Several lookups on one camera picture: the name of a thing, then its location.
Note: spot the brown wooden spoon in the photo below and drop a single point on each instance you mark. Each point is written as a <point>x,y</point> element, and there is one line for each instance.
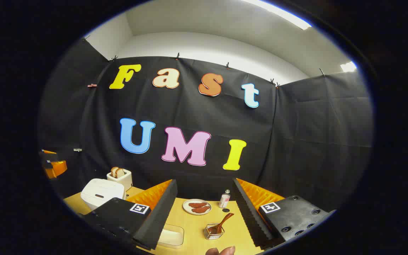
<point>220,225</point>

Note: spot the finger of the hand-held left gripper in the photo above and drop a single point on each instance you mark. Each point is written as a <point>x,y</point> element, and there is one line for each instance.
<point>58,169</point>

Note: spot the white toaster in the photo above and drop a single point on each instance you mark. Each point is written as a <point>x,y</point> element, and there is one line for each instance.
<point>124,180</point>

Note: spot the small ceiling light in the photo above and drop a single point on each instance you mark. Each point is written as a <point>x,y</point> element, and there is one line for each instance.
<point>348,66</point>

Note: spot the toasted bread slice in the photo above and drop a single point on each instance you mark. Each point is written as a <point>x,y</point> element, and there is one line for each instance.
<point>120,173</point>
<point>113,172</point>

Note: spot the white rice cooker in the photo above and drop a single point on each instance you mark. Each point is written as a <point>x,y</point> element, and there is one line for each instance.
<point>101,193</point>

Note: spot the small pink label bottle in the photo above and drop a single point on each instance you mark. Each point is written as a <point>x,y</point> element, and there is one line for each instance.
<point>224,201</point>

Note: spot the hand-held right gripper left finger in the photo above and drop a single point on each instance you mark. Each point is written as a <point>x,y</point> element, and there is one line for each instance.
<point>158,216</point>

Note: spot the red-brown sausage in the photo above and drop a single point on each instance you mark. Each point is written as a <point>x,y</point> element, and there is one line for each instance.
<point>197,204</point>
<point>201,210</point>

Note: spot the black backdrop cloth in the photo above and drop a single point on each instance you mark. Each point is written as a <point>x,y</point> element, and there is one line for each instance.
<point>296,141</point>

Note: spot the white round plate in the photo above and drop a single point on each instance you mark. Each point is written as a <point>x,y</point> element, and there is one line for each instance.
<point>187,209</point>

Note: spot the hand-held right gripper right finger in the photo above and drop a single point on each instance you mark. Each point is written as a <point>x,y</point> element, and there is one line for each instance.
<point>248,216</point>

